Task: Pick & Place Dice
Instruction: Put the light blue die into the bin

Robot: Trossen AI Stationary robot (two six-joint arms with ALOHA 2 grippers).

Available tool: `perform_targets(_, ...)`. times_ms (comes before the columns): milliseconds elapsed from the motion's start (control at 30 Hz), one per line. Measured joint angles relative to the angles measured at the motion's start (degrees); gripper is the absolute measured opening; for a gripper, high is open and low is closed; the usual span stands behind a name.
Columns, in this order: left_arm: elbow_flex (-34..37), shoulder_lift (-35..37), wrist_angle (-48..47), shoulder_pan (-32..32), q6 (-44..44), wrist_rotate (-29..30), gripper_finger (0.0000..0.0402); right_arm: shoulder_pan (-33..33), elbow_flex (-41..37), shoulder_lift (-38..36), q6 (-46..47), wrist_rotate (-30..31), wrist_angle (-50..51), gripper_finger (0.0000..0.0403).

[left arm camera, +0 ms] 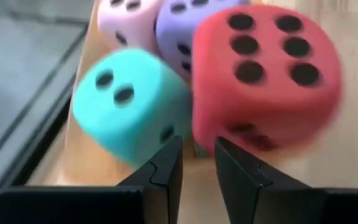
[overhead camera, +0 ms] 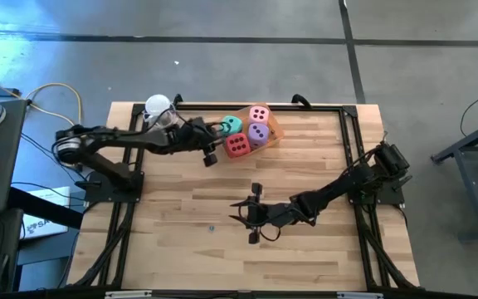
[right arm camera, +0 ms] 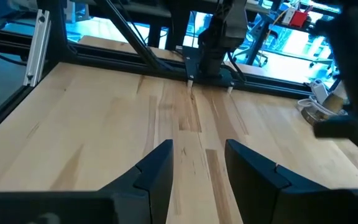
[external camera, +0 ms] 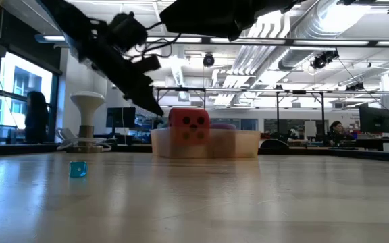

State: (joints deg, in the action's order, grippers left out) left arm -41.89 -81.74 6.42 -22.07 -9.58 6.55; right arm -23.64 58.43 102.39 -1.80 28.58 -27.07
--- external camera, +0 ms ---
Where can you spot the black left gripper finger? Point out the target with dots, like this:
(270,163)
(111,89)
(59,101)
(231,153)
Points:
(145,96)

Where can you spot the large red foam die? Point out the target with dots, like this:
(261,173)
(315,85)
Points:
(189,121)

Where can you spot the orange translucent plastic bin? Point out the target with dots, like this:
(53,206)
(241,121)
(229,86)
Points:
(238,145)

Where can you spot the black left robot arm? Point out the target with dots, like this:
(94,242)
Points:
(69,20)

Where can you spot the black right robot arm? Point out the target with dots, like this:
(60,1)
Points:
(214,17)

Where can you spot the black computer monitor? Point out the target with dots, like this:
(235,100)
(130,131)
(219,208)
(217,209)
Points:
(374,119)
(120,117)

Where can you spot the white mushroom table lamp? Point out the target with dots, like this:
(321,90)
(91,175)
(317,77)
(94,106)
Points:
(87,104)

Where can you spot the person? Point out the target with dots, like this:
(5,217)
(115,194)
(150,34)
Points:
(36,118)
(337,130)

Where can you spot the small teal die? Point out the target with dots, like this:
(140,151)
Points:
(78,168)

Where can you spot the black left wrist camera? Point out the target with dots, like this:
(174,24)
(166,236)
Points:
(127,30)

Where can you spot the black round overhead camera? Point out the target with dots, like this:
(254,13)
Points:
(208,60)

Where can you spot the black camera rig frame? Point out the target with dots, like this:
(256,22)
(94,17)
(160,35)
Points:
(277,111)

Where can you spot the silver ventilation duct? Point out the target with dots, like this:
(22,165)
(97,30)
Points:
(302,50)

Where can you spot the black aluminium table frame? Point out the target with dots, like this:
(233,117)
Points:
(316,152)

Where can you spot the black ceiling camera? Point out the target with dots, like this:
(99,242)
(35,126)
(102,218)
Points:
(323,60)

